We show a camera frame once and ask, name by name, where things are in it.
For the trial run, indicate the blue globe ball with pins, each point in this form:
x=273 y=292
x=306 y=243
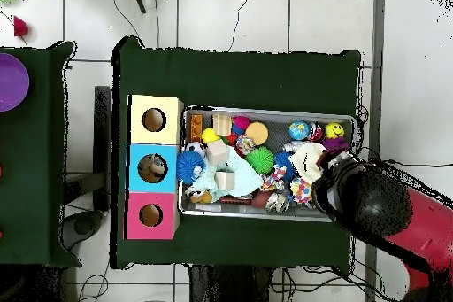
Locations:
x=298 y=130

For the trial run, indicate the shallow clear mesh bin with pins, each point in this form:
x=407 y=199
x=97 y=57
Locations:
x=247 y=211

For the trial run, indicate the plain wooden cube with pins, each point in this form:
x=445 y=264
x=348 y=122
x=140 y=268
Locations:
x=216 y=152

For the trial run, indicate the yellow smiley ball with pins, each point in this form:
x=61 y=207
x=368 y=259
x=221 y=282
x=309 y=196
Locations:
x=334 y=131

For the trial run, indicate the mint green waffle cloth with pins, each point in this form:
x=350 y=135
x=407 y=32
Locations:
x=244 y=178

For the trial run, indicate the large blue spiky ball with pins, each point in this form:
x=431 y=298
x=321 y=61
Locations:
x=191 y=166

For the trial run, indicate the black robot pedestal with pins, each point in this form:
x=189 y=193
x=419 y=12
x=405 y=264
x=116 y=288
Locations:
x=219 y=288

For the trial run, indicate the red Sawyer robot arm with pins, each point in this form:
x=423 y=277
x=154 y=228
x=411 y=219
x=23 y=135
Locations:
x=382 y=206

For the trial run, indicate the yellow tennis ball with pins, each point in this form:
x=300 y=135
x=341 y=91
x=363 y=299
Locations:
x=210 y=135

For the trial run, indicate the colourful polka dot cloth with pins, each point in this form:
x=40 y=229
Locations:
x=300 y=190

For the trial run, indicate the small red floor toy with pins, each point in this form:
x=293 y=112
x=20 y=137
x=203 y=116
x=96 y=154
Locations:
x=19 y=27

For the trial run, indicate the purple spiky toy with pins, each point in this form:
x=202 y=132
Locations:
x=334 y=143

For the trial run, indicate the purple bowl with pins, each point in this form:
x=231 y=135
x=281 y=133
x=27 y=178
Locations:
x=10 y=82

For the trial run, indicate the small soccer ball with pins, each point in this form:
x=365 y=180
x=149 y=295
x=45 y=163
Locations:
x=195 y=147

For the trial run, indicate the cream waffle cloth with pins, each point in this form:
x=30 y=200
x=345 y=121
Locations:
x=308 y=162

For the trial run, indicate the dark green table cloth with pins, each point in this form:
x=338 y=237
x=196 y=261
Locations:
x=230 y=78
x=35 y=192

